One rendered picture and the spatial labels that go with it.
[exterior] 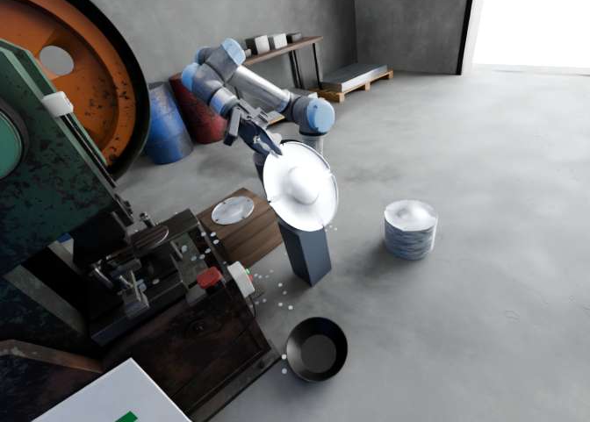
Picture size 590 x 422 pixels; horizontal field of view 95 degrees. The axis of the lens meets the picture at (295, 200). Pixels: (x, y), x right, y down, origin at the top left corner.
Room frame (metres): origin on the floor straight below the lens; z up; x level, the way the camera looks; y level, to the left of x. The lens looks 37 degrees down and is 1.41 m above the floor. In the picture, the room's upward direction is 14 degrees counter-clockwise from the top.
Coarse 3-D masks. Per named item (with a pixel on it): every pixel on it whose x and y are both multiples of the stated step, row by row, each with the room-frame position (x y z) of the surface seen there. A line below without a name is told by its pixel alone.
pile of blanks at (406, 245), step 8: (392, 232) 1.10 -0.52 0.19; (400, 232) 1.06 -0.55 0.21; (408, 232) 1.03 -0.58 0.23; (416, 232) 1.02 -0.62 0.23; (424, 232) 1.01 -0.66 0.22; (432, 232) 1.03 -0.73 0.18; (392, 240) 1.10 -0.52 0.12; (400, 240) 1.06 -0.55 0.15; (408, 240) 1.03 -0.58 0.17; (416, 240) 1.01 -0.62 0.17; (424, 240) 1.01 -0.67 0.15; (432, 240) 1.04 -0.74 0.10; (392, 248) 1.09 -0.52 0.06; (400, 248) 1.05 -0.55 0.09; (408, 248) 1.03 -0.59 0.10; (416, 248) 1.01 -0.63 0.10; (424, 248) 1.01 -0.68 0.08; (400, 256) 1.05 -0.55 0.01; (408, 256) 1.03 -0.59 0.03; (416, 256) 1.02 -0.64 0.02; (424, 256) 1.02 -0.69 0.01
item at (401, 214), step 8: (400, 200) 1.30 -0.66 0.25; (408, 200) 1.28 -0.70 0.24; (416, 200) 1.26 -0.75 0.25; (392, 208) 1.24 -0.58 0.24; (400, 208) 1.23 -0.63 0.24; (408, 208) 1.20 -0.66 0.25; (416, 208) 1.19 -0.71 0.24; (424, 208) 1.18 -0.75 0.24; (432, 208) 1.16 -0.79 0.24; (392, 216) 1.18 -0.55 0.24; (400, 216) 1.15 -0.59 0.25; (408, 216) 1.14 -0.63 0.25; (416, 216) 1.12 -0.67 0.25; (424, 216) 1.11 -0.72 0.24; (432, 216) 1.10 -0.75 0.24; (392, 224) 1.11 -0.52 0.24; (400, 224) 1.10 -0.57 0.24; (408, 224) 1.08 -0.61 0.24; (416, 224) 1.07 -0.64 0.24; (424, 224) 1.05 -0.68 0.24; (432, 224) 1.04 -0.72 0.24
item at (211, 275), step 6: (210, 270) 0.61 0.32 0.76; (216, 270) 0.61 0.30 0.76; (198, 276) 0.60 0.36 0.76; (204, 276) 0.59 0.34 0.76; (210, 276) 0.59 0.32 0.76; (216, 276) 0.58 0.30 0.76; (198, 282) 0.58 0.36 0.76; (204, 282) 0.57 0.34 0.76; (210, 282) 0.57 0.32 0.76; (204, 288) 0.56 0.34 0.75
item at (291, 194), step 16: (288, 144) 0.79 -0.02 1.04; (272, 160) 0.72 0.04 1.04; (288, 160) 0.75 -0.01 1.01; (304, 160) 0.78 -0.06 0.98; (320, 160) 0.81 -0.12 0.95; (272, 176) 0.68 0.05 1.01; (288, 176) 0.70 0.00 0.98; (304, 176) 0.72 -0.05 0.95; (320, 176) 0.76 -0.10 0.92; (272, 192) 0.64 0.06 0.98; (288, 192) 0.66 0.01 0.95; (304, 192) 0.68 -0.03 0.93; (320, 192) 0.71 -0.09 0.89; (336, 192) 0.74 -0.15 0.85; (272, 208) 0.60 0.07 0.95; (288, 208) 0.62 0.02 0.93; (304, 208) 0.64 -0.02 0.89; (320, 208) 0.67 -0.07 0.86; (288, 224) 0.58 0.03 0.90; (304, 224) 0.60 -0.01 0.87
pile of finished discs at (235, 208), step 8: (232, 200) 1.61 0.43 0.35; (240, 200) 1.58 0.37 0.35; (216, 208) 1.56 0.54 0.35; (224, 208) 1.54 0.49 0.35; (232, 208) 1.50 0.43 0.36; (240, 208) 1.48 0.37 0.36; (248, 208) 1.47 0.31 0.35; (216, 216) 1.47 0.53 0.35; (224, 216) 1.45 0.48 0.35; (232, 216) 1.43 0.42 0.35; (240, 216) 1.40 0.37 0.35; (224, 224) 1.36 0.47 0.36
